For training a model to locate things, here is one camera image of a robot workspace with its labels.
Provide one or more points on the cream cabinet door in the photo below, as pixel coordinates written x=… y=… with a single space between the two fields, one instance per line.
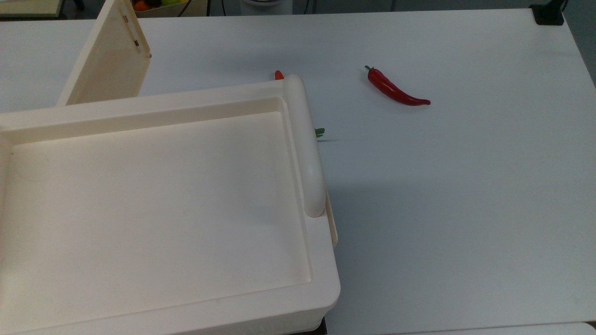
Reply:
x=111 y=60

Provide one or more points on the orange carrot with green leaves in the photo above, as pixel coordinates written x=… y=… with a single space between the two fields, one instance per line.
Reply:
x=279 y=75

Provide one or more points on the red chili pepper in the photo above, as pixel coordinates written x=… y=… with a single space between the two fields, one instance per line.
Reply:
x=390 y=88

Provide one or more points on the box of toy fruit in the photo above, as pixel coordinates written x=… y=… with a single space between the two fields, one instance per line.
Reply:
x=163 y=5

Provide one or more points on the black table clamp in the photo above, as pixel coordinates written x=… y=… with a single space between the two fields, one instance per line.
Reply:
x=549 y=14

